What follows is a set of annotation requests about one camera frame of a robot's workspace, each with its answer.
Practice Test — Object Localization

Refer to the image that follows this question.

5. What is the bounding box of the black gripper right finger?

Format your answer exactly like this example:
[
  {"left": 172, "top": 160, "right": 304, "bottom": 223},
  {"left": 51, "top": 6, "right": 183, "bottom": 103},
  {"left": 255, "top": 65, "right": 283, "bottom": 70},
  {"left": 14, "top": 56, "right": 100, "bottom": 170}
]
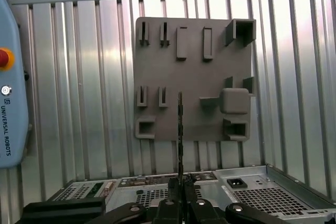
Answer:
[{"left": 184, "top": 173, "right": 287, "bottom": 224}]

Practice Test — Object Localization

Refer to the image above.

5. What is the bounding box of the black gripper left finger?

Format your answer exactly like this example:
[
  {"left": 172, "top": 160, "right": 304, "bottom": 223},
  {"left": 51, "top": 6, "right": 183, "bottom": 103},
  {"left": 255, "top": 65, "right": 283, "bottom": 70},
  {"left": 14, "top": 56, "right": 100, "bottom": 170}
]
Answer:
[{"left": 91, "top": 177, "right": 184, "bottom": 224}]

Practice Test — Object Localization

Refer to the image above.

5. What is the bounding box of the blue RAM stick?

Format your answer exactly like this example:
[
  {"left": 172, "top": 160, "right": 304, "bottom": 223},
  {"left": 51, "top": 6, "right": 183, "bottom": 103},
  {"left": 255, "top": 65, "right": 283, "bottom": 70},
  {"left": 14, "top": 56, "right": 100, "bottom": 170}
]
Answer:
[{"left": 176, "top": 91, "right": 185, "bottom": 201}]

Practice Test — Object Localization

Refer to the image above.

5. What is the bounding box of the black open PC case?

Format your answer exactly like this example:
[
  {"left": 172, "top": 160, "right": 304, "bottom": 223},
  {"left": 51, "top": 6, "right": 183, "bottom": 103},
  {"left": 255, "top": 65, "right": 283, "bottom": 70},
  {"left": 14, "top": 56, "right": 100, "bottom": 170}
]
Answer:
[{"left": 22, "top": 164, "right": 336, "bottom": 224}]

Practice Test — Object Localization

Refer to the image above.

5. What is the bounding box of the grey power supply unit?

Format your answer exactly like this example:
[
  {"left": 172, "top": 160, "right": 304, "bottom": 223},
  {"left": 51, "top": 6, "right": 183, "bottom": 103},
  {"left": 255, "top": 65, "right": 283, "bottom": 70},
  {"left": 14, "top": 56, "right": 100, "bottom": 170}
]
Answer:
[{"left": 214, "top": 165, "right": 336, "bottom": 222}]

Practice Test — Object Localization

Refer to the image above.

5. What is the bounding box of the grey parts rack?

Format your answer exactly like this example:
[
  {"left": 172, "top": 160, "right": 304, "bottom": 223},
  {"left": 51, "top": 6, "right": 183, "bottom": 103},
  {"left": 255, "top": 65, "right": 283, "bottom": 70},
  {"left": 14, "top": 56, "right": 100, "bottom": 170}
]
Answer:
[{"left": 132, "top": 16, "right": 257, "bottom": 142}]

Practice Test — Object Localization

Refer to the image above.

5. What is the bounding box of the pale blue teach pendant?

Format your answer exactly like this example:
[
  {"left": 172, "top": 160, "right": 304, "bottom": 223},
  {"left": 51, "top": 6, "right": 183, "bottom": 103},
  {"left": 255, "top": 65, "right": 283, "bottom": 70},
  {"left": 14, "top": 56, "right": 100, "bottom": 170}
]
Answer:
[{"left": 0, "top": 0, "right": 31, "bottom": 168}]

